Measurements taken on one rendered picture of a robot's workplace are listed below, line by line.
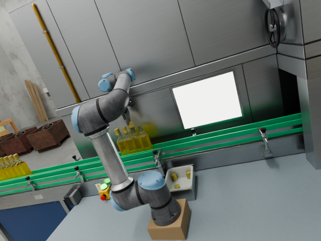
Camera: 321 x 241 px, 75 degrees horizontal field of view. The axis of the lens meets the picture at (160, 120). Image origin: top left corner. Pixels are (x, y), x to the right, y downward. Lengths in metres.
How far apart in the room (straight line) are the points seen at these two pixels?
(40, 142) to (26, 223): 4.41
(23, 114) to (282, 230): 13.13
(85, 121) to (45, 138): 5.60
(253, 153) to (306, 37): 0.69
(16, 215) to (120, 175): 1.51
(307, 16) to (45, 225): 2.29
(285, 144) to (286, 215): 0.47
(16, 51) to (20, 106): 2.83
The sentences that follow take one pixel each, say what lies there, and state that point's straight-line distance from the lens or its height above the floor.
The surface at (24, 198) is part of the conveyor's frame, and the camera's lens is 2.12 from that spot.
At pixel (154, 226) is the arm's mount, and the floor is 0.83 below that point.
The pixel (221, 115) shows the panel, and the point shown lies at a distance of 1.49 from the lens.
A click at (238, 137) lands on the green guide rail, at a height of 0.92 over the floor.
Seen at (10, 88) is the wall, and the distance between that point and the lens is 13.44.
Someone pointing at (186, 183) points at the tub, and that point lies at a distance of 1.37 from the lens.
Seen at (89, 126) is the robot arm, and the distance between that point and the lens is 0.92.
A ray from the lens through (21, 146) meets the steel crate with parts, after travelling 7.39.
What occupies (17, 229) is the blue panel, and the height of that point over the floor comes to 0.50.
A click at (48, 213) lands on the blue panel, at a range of 2.13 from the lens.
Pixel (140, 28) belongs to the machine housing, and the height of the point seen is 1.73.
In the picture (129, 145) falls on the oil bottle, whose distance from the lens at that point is 1.50.
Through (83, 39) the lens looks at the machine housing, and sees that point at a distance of 1.62.
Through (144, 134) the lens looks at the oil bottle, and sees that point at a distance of 1.44.
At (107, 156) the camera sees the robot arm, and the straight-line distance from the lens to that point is 0.96.
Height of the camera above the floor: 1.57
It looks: 18 degrees down
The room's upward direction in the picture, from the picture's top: 19 degrees counter-clockwise
